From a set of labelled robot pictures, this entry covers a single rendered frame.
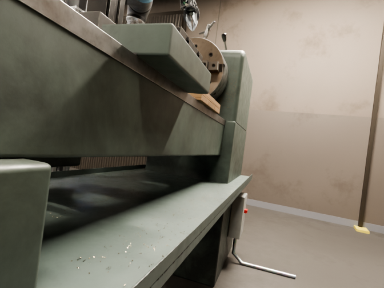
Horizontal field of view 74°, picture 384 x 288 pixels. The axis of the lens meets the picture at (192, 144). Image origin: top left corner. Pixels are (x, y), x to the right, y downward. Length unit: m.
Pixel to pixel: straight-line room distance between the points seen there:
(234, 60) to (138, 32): 0.96
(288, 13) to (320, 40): 0.57
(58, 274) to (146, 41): 0.38
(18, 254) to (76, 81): 0.21
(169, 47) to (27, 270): 0.37
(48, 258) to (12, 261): 0.12
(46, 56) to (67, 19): 0.06
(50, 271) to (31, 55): 0.26
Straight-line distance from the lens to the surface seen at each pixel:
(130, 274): 0.38
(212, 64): 1.23
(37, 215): 0.32
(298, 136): 3.56
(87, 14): 0.78
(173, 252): 0.41
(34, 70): 0.34
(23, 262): 0.33
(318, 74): 3.72
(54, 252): 0.45
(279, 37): 3.93
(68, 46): 0.37
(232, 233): 1.68
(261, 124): 3.62
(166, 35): 0.48
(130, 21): 1.41
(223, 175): 1.35
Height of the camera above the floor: 0.72
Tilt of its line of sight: level
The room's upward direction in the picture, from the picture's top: 7 degrees clockwise
